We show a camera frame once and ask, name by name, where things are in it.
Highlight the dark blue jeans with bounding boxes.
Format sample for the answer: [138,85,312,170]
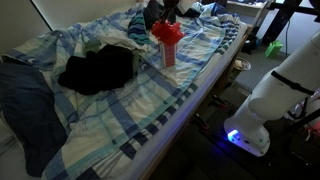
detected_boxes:
[0,61,70,178]

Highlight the red cloth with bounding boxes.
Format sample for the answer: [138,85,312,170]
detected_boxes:
[150,20,186,47]

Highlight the black tripod stand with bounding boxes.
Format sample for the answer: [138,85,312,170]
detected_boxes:
[261,0,320,48]

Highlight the black garment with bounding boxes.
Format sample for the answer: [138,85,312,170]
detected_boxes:
[57,43,140,96]

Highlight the wooden bed frame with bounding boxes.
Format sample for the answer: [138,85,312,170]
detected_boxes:
[138,29,251,180]

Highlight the thin black hanging cable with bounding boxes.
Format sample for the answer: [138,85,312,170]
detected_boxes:
[284,19,292,66]

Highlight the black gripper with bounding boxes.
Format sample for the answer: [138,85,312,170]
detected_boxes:
[160,0,180,25]

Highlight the green bag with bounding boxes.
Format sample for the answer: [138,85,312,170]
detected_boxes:
[264,39,284,60]

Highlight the white gift bag red print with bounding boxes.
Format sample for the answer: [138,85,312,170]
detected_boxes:
[158,41,178,68]

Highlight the white side table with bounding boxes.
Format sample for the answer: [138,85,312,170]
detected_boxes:
[225,0,269,18]

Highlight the red handled black clamp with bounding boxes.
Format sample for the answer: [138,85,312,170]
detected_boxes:
[211,94,230,110]
[193,112,212,130]

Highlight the green cloth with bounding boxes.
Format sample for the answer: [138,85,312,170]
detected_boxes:
[82,39,102,55]

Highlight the black cloth lump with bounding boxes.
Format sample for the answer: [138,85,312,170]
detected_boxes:
[143,0,165,30]

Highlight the white mattress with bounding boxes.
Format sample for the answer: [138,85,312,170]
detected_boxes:
[123,22,250,180]

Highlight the blue plaid duvet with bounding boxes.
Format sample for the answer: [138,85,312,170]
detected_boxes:
[2,2,242,180]

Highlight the round white bowl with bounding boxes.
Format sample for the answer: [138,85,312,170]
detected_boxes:
[232,56,253,72]

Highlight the white crumpled cloth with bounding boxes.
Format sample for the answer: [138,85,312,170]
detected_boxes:
[99,34,148,55]

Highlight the dark blue pillow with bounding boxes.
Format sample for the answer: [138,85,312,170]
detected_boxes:
[179,5,203,19]

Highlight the teal navy striped cloth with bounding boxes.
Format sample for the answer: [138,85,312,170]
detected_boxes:
[127,12,152,46]

